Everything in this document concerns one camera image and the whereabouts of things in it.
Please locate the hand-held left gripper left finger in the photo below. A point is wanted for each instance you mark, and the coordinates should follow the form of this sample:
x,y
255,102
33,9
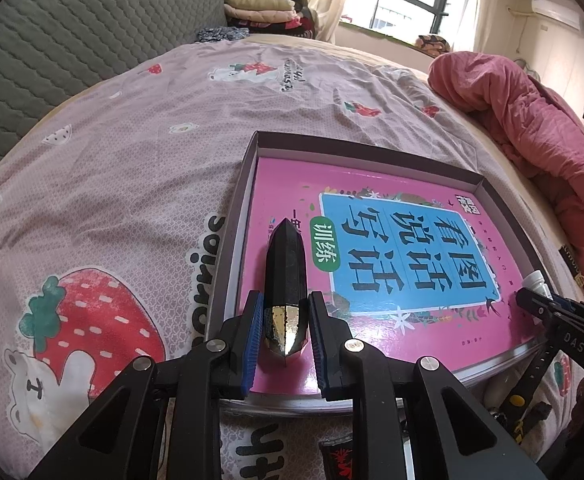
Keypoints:
x,y
254,340

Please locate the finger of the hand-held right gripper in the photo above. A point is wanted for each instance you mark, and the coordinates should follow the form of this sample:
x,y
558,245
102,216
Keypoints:
x,y
562,305
539,370

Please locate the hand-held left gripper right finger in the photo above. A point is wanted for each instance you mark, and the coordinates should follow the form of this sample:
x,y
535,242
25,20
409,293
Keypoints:
x,y
319,345

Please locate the small white bottle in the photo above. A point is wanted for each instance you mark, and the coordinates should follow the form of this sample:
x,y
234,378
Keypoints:
x,y
534,282

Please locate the black and yellow wristwatch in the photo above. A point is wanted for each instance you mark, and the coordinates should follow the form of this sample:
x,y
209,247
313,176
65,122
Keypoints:
x,y
537,412

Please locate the black gold crystal-shaped bottle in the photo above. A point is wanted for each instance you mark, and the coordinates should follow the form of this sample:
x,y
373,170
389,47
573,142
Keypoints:
x,y
282,270

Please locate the shallow grey cardboard box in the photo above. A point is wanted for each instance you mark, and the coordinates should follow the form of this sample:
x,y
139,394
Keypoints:
x,y
237,240

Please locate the red and black lighter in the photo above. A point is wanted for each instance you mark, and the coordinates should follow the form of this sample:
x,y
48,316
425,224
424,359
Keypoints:
x,y
338,457

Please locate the black label with gold print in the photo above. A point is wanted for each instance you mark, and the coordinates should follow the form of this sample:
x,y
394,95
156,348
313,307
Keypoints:
x,y
572,265

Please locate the pink and blue book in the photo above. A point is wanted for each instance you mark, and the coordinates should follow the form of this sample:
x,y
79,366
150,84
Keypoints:
x,y
412,260

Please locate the pink quilt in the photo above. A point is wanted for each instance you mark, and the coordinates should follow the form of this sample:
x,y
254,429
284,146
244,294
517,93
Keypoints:
x,y
537,125

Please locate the strawberry printed bedsheet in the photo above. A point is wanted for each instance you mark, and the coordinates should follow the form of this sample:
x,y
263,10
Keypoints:
x,y
136,170

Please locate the brown patterned item on windowsill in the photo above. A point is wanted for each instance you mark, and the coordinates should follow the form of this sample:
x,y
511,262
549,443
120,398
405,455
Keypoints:
x,y
433,44

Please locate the white air conditioner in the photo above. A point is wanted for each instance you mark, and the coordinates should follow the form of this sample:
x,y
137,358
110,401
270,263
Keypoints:
x,y
557,12

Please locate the dark patterned cloth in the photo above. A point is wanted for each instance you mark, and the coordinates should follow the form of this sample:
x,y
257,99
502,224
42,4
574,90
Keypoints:
x,y
219,34

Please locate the stack of folded clothes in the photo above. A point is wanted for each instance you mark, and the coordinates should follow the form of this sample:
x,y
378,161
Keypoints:
x,y
262,10

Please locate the grey quilted headboard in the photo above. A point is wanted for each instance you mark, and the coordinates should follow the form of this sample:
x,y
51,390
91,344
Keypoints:
x,y
71,25

